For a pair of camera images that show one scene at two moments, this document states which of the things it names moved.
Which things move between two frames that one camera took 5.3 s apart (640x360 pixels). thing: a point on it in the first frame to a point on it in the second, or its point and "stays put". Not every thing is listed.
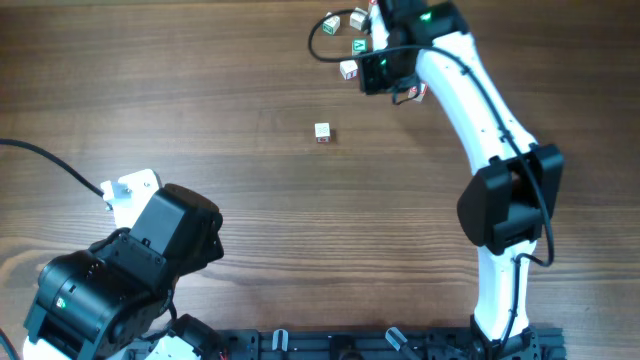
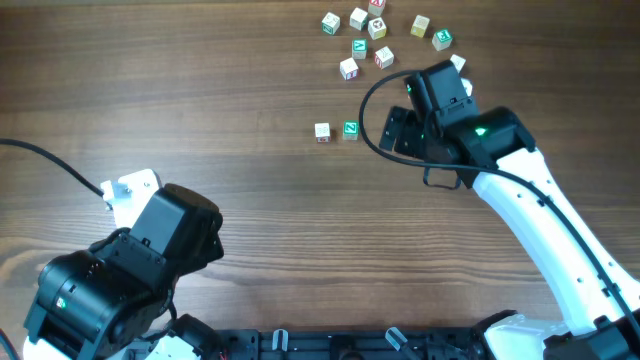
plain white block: x=357 y=18 stays put
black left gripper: x=211 y=251 stays put
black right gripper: x=369 y=83 to x=406 y=139
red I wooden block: x=348 y=69 stays put
